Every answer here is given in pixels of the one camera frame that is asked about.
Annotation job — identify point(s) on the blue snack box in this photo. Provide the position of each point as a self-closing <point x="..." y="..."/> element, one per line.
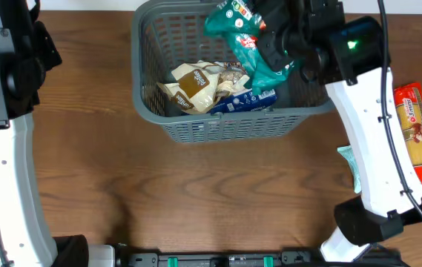
<point x="245" y="101"/>

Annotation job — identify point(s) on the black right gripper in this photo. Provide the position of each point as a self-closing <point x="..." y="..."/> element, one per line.
<point x="267" y="49"/>

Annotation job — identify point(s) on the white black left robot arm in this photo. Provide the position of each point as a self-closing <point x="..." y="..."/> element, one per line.
<point x="27" y="53"/>

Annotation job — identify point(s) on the dried mushroom pouch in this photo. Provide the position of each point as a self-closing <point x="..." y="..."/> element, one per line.
<point x="203" y="82"/>
<point x="181" y="100"/>

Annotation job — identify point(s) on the light teal snack packet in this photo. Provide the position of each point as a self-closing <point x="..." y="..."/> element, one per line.
<point x="347" y="153"/>

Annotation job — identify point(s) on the green Nescafe bag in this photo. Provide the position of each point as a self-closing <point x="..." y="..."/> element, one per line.
<point x="240" y="27"/>

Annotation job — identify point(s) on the grey plastic basket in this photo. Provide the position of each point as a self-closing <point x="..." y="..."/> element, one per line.
<point x="166" y="34"/>

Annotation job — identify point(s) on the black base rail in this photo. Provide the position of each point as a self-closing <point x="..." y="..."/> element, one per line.
<point x="281" y="259"/>

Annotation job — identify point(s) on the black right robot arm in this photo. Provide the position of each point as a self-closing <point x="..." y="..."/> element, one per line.
<point x="351" y="61"/>

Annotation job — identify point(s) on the orange spaghetti packet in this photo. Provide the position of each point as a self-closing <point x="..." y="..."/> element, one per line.
<point x="408" y="103"/>

